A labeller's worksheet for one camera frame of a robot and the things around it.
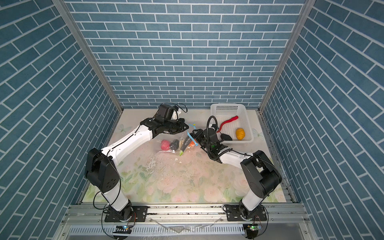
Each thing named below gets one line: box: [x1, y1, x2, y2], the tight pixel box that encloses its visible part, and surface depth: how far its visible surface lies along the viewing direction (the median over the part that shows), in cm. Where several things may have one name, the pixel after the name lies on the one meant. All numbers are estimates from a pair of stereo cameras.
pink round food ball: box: [160, 139, 171, 151], surface depth 95 cm
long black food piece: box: [181, 135, 192, 152], surface depth 92 cm
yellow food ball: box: [235, 128, 246, 141], surface depth 103 cm
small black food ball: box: [170, 139, 179, 151], surface depth 92 cm
